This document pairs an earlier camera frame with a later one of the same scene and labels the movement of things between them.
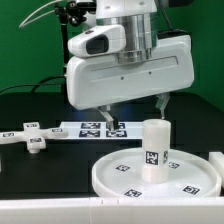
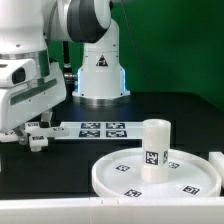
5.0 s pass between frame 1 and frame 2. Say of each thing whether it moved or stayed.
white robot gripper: moved
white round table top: stayed
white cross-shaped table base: stayed
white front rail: stayed
